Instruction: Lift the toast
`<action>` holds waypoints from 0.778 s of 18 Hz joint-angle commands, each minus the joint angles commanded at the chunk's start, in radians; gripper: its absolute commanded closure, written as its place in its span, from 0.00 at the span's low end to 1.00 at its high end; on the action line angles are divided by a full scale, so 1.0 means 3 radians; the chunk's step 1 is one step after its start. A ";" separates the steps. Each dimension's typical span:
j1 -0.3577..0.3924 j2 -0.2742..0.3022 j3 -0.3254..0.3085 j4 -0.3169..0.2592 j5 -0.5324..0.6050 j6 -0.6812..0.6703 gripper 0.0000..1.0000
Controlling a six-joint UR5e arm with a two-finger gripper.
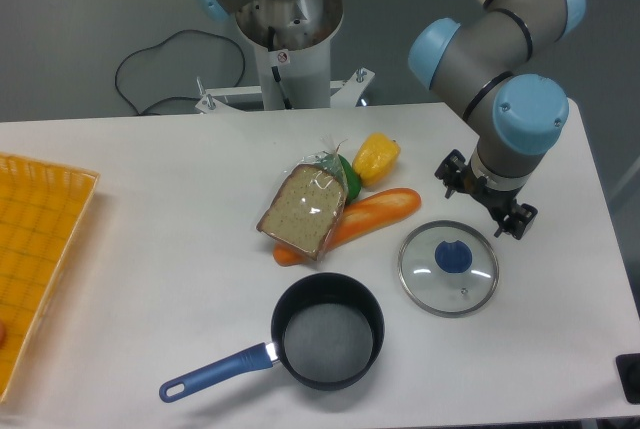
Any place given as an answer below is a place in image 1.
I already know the yellow bell pepper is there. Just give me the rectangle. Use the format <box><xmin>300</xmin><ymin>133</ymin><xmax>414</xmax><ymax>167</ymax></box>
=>
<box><xmin>352</xmin><ymin>132</ymin><xmax>401</xmax><ymax>187</ymax></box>

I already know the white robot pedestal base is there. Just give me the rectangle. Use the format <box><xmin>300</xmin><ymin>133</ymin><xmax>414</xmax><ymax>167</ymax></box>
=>
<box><xmin>194</xmin><ymin>0</ymin><xmax>376</xmax><ymax>114</ymax></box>

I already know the black device at table edge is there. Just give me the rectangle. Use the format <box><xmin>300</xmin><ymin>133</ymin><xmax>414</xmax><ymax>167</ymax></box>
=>
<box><xmin>615</xmin><ymin>353</ymin><xmax>640</xmax><ymax>405</ymax></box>

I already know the glass pot lid blue knob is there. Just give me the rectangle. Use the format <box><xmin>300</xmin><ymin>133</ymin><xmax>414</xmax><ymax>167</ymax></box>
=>
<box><xmin>397</xmin><ymin>220</ymin><xmax>499</xmax><ymax>318</ymax></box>

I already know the orange baguette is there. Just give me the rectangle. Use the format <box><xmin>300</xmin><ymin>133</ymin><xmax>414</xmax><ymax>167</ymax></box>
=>
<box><xmin>273</xmin><ymin>188</ymin><xmax>422</xmax><ymax>266</ymax></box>

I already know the bagged toast slice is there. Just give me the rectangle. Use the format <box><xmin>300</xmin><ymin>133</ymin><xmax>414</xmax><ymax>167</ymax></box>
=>
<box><xmin>256</xmin><ymin>135</ymin><xmax>349</xmax><ymax>261</ymax></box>

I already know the green bell pepper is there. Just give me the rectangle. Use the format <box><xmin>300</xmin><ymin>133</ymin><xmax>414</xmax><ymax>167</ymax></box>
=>
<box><xmin>338</xmin><ymin>154</ymin><xmax>362</xmax><ymax>205</ymax></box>

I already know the black cable on floor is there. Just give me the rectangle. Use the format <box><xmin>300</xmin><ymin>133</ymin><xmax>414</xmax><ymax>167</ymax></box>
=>
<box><xmin>114</xmin><ymin>28</ymin><xmax>247</xmax><ymax>116</ymax></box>

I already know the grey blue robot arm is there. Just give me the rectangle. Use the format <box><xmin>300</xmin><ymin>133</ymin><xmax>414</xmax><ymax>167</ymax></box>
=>
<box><xmin>197</xmin><ymin>0</ymin><xmax>586</xmax><ymax>238</ymax></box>

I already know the black saucepan blue handle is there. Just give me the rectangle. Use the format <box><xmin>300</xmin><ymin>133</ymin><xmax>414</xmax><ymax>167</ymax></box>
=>
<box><xmin>159</xmin><ymin>273</ymin><xmax>385</xmax><ymax>403</ymax></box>

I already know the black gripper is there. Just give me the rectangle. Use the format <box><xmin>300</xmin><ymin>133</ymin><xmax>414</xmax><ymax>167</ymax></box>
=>
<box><xmin>434</xmin><ymin>149</ymin><xmax>538</xmax><ymax>240</ymax></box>

